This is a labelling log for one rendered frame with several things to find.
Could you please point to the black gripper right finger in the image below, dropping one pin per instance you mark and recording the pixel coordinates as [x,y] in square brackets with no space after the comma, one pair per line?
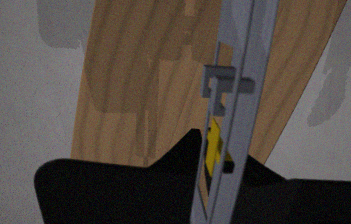
[265,197]

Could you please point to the brown wooden board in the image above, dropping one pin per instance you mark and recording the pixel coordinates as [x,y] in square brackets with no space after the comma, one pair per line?
[140,84]

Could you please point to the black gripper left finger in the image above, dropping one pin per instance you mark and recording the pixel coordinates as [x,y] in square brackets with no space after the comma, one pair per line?
[82,192]

